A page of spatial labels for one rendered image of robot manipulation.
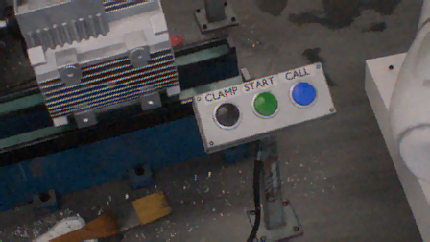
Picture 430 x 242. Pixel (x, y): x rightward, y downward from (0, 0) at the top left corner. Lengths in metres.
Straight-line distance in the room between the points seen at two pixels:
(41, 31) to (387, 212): 0.57
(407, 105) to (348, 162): 0.35
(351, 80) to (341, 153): 0.18
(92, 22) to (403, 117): 0.45
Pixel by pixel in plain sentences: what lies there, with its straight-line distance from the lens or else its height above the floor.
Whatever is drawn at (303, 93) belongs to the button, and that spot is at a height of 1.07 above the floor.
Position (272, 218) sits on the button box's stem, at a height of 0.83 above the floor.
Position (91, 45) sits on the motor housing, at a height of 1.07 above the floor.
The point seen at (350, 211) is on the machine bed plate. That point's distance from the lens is 1.14.
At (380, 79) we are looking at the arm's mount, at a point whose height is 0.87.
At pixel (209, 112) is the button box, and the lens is 0.91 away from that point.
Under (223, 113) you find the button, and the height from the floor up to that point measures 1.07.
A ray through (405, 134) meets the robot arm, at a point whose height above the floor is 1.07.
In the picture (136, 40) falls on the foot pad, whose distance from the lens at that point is 1.04.
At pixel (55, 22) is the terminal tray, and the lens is 1.05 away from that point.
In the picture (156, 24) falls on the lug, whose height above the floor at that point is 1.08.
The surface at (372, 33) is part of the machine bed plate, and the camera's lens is 1.46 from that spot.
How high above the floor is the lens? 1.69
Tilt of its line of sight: 43 degrees down
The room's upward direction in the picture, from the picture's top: 10 degrees counter-clockwise
